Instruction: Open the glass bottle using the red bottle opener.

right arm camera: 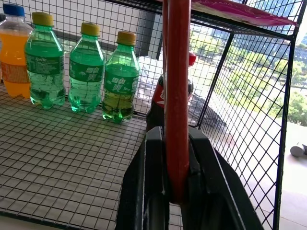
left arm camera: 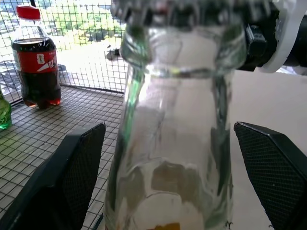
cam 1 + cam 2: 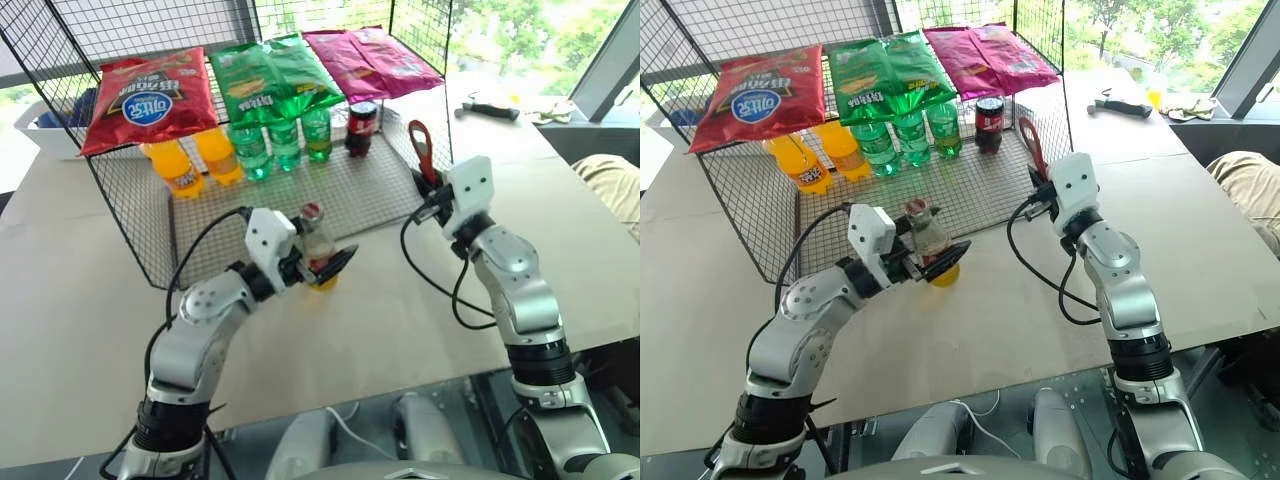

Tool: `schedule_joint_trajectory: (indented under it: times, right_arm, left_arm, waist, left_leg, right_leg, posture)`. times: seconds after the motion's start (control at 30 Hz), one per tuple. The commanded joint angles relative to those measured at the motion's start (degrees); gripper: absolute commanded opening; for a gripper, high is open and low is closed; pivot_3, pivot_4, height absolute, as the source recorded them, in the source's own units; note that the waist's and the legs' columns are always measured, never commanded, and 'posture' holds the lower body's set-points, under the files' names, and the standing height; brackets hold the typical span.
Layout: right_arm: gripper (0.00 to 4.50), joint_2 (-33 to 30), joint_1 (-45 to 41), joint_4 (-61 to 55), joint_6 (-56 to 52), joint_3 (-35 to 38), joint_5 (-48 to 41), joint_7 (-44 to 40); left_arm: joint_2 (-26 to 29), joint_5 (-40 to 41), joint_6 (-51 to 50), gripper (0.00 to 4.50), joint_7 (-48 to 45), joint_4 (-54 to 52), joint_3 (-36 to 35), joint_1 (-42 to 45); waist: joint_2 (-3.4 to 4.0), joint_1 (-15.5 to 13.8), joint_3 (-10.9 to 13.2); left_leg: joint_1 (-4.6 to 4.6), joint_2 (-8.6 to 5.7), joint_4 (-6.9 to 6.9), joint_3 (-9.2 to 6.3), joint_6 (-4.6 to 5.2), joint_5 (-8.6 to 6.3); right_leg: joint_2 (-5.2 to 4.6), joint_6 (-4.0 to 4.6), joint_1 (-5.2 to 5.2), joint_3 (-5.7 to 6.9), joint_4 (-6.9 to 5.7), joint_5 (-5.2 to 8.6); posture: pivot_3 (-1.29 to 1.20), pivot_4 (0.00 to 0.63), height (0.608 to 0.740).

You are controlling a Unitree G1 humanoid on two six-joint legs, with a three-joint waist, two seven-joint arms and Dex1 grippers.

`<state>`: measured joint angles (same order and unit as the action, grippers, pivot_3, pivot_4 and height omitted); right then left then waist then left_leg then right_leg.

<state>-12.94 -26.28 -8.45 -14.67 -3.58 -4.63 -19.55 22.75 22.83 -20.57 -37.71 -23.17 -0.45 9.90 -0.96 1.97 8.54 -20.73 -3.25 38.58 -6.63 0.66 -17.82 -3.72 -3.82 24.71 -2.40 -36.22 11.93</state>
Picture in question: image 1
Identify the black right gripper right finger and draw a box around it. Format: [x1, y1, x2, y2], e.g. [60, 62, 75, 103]
[180, 127, 265, 230]

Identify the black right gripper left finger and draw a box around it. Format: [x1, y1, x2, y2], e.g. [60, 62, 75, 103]
[115, 126, 171, 230]

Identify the red bottle opener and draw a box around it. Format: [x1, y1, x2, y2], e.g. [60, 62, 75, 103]
[162, 0, 193, 205]

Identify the cola bottle red cap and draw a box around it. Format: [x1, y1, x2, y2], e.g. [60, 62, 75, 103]
[145, 52, 197, 132]

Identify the green Sprite bottle yellowish liquid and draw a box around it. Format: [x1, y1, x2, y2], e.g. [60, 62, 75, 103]
[101, 31, 141, 124]

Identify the green Sprite bottle Chinese label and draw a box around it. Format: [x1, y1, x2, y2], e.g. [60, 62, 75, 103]
[68, 22, 106, 114]

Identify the green Sprite bottle English label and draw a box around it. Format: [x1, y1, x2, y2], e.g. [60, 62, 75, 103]
[24, 11, 67, 110]

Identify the orange soda bottle blue cap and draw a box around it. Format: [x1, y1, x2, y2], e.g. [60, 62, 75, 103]
[0, 3, 34, 99]

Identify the grey cylindrical object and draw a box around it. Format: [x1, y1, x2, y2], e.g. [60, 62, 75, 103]
[290, 143, 307, 157]

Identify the pink snack bag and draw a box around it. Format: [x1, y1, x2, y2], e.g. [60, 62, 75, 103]
[189, 0, 298, 26]

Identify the black wire mesh shelf rack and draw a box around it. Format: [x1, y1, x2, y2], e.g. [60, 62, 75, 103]
[0, 0, 307, 230]

